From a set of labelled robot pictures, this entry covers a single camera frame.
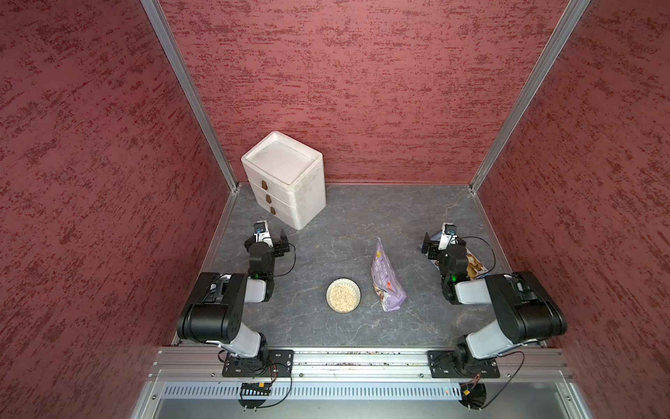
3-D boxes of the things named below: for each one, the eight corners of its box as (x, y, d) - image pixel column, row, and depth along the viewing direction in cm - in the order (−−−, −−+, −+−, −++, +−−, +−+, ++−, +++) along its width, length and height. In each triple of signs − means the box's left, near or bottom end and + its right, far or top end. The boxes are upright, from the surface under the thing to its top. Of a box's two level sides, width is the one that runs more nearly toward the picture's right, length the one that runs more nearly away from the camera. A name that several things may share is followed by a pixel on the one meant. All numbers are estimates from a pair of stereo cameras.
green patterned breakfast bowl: (325, 316, 84) (325, 310, 80) (327, 283, 91) (326, 277, 87) (361, 316, 84) (362, 310, 80) (359, 283, 92) (360, 277, 87)
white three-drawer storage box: (252, 206, 115) (233, 159, 94) (286, 178, 127) (275, 130, 106) (300, 236, 105) (290, 190, 84) (332, 202, 117) (330, 155, 96)
